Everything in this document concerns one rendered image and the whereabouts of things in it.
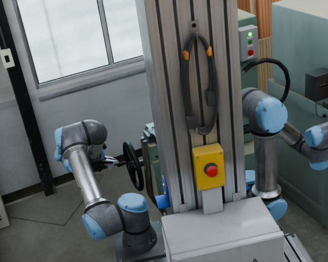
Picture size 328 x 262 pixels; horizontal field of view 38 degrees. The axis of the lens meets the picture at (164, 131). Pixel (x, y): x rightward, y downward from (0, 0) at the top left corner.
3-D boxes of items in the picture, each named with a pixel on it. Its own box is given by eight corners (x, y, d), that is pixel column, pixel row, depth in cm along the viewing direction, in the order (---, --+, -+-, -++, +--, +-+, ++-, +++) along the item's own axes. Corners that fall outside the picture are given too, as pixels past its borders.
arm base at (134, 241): (160, 248, 200) (156, 231, 195) (124, 256, 198) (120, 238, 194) (154, 226, 213) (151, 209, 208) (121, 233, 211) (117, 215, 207)
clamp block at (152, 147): (142, 149, 263) (140, 135, 259) (165, 143, 267) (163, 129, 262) (152, 162, 251) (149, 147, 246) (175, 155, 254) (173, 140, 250)
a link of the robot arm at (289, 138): (218, 99, 184) (288, 151, 211) (233, 108, 175) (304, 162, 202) (236, 74, 183) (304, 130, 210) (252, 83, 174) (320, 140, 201)
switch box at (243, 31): (236, 58, 244) (234, 28, 236) (252, 54, 246) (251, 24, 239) (241, 62, 238) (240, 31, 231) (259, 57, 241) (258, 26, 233)
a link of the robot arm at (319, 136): (302, 144, 192) (302, 126, 188) (324, 135, 196) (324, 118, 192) (315, 152, 186) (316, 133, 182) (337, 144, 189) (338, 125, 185)
